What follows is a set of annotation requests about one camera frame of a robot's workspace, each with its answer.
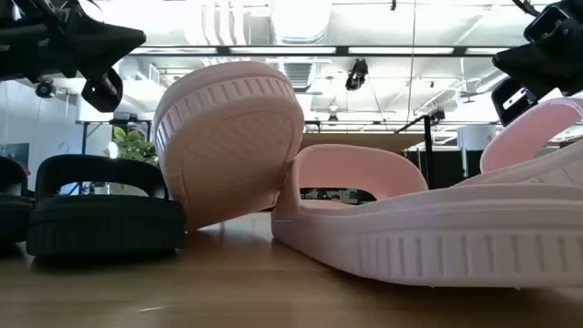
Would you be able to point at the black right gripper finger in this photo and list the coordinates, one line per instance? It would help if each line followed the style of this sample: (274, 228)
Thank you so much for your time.
(546, 57)
(555, 79)

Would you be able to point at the black overhead frame bar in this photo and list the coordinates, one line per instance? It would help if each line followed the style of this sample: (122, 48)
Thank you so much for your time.
(341, 50)

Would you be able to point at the black rubber slide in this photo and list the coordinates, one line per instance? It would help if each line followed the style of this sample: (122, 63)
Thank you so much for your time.
(105, 223)
(13, 214)

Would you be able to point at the white ceiling duct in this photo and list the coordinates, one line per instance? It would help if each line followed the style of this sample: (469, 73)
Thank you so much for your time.
(300, 20)

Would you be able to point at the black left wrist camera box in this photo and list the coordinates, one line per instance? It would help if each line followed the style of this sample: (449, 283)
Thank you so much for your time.
(102, 91)

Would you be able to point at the black background post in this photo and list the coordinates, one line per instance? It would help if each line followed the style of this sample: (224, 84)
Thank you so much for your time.
(428, 155)

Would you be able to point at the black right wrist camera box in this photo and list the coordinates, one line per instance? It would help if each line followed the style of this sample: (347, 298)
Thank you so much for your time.
(512, 102)

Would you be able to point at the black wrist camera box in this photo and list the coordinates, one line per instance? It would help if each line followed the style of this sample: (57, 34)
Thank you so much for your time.
(102, 91)
(512, 102)

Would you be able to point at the black ceiling-hung camera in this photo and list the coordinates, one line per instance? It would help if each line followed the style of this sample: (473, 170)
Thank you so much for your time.
(357, 75)

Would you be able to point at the small round black fixture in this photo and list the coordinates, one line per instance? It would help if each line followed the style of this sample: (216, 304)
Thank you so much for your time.
(45, 89)

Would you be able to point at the white pillar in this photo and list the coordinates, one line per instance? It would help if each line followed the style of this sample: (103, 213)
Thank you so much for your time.
(476, 146)

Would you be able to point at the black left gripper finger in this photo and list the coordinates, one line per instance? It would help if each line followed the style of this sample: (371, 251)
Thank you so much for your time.
(105, 38)
(100, 57)

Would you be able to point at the green potted plant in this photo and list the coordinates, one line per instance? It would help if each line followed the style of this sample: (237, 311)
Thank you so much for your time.
(134, 146)

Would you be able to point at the black background table frame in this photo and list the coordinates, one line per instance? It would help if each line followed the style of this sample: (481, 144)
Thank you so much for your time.
(114, 121)

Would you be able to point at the dark wall picture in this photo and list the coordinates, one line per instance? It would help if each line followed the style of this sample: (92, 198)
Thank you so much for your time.
(13, 155)

